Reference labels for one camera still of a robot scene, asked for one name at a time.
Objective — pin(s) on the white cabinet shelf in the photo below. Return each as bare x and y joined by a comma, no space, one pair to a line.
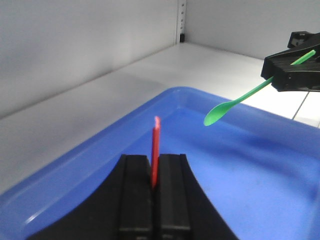
39,132

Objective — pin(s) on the blue plastic tray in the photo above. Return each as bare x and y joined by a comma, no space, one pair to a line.
261,171

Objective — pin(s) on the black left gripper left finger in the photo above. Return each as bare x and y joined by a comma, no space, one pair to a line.
119,209

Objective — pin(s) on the red plastic spoon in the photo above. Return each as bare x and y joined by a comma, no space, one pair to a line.
155,152

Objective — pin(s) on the green plastic spoon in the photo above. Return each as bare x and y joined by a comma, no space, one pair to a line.
221,109

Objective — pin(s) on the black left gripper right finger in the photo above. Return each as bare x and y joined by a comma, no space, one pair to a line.
183,210

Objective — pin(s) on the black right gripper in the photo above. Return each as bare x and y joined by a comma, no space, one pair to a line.
303,77

